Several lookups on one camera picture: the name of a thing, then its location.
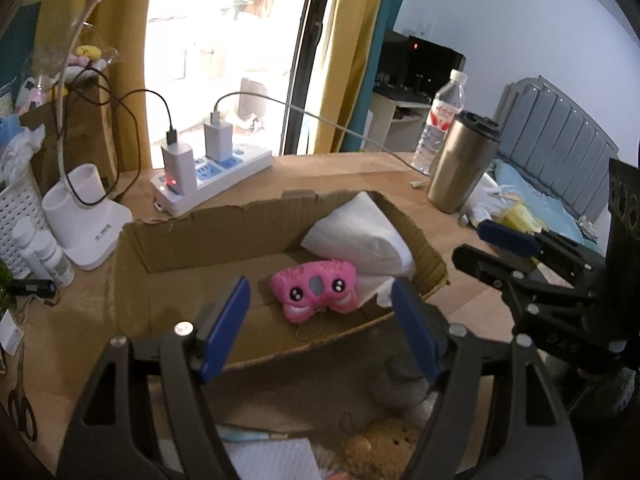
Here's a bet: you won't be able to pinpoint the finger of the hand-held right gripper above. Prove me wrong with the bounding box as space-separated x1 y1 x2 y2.
451 244 606 336
476 220 608 288

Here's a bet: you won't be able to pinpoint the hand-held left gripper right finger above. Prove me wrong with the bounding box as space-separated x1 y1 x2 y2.
391 277 586 480

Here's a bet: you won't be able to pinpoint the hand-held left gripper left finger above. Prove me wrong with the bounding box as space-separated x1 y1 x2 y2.
55 275 251 480

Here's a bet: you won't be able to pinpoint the brown cardboard box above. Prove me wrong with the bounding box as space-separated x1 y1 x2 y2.
112 189 450 376

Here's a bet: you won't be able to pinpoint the pink plush toy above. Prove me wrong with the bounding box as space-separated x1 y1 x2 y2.
270 258 361 343

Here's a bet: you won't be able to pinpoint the brown plush toy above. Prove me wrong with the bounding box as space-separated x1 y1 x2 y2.
340 417 421 480

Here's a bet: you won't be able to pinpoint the yellow soft item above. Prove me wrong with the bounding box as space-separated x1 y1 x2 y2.
497 202 543 233

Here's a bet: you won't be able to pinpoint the white crumpled cloth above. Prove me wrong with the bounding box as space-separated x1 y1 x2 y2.
460 172 521 226

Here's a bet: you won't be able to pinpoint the grey plush toy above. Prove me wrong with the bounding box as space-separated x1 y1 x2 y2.
372 355 441 408

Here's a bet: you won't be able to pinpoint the steel tumbler with black lid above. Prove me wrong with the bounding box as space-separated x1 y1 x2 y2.
426 110 502 214

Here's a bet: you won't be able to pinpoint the white tissue pack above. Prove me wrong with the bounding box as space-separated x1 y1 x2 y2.
300 192 417 308

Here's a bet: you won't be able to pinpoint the light blue cloth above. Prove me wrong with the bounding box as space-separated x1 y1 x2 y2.
215 424 286 445

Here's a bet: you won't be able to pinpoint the grey padded headboard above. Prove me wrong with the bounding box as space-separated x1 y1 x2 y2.
492 76 621 226

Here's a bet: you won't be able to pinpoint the clear water bottle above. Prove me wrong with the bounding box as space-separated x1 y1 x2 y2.
411 69 469 176

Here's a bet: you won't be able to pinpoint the white power strip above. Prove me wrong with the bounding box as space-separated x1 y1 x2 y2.
150 142 274 216

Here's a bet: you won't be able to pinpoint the white desk lamp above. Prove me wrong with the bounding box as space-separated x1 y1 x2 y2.
20 0 203 272

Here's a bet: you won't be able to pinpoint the white monitor stand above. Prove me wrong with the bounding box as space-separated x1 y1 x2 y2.
362 92 433 153

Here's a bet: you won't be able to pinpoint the white plastic bottle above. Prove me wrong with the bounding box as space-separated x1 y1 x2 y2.
32 235 76 288
12 217 46 281

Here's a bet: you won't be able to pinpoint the black monitor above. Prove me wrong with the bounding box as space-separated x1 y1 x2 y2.
375 30 468 98

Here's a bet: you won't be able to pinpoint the small black device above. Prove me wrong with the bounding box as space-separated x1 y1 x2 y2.
7 279 56 301

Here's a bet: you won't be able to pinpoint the small white box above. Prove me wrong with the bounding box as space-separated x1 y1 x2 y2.
0 310 25 356

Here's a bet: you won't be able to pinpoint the black scissors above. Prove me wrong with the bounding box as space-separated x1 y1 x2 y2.
7 345 38 441

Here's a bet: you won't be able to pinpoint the white plastic basket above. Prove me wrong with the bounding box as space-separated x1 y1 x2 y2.
0 152 48 281

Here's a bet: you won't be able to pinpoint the brown paper bag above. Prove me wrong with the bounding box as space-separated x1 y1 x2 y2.
20 85 121 196

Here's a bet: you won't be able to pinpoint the yellow curtain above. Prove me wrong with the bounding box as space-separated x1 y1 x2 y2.
90 0 153 176
315 0 388 153

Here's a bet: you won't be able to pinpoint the white plastic bag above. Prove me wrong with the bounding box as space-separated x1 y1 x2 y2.
0 125 46 181

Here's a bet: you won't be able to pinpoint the blue sponge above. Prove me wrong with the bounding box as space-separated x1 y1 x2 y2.
0 114 22 143

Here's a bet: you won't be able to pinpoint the clear bag of plush toys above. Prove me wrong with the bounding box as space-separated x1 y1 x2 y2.
15 42 121 113

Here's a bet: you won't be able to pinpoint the white charger with black cable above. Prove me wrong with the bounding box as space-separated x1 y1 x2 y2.
160 142 195 196

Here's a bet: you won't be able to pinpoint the black charging cable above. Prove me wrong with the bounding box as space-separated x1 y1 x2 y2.
62 67 179 208

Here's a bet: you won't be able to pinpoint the white charging cable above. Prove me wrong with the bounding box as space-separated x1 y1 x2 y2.
212 92 432 190

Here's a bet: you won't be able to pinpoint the black door frame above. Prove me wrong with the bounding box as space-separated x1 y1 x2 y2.
282 0 336 156

